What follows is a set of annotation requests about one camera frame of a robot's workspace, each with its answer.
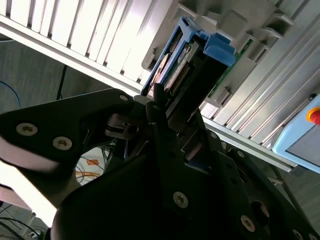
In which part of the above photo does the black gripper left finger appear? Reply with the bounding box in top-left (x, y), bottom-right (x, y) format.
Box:
top-left (0, 83), bottom-right (191, 213)

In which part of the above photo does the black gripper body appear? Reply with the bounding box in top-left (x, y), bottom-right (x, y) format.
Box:
top-left (51, 153), bottom-right (253, 240)

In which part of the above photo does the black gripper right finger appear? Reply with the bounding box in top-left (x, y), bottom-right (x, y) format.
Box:
top-left (194, 111), bottom-right (320, 240)

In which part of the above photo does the hard disk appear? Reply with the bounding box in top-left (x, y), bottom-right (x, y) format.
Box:
top-left (141, 16), bottom-right (237, 131)

